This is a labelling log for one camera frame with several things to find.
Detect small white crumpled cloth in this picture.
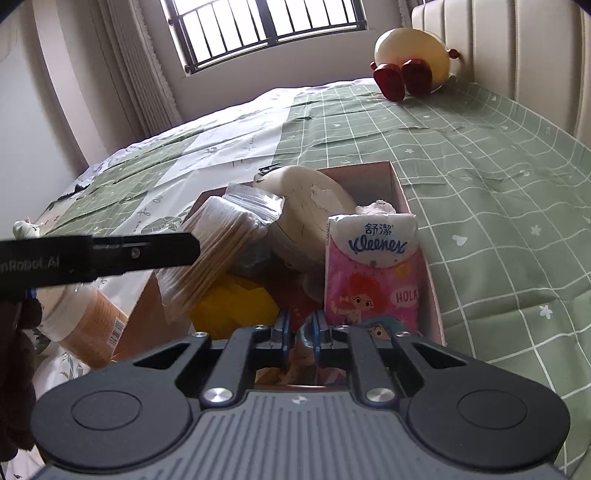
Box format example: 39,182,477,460
14,220,47,238

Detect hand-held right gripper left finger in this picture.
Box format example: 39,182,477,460
131,308,293,408

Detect pale pleated curtain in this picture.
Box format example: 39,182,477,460
88,0,185,139

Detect yellow plastic bag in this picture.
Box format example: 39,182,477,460
189,272,280,342

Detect green checked bedsheet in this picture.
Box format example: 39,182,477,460
28,76,591,480

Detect round cream worn cushion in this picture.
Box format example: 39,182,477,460
253,166,356,278

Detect plastic jar orange label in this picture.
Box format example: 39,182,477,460
39,279,130,370

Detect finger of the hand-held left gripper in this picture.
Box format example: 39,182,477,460
90,232,201,278

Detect bag of cotton swabs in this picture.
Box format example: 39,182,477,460
156,182,284,324

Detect red snack packet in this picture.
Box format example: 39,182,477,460
286,295,324,324

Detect pink cartoon tissue pack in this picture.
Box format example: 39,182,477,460
323,213,426,342

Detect yellow round plush red feet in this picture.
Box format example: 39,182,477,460
370,28,460,101

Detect white crumpled tissue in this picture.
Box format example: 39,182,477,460
355,199,398,215

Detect barred window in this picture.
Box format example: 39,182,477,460
159,0,370,77

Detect cream padded headboard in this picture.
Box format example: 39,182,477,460
411,0,591,139

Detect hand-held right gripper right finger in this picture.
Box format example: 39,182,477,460
308,308,467,408

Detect brown cardboard box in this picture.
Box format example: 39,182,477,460
108,161,448,386

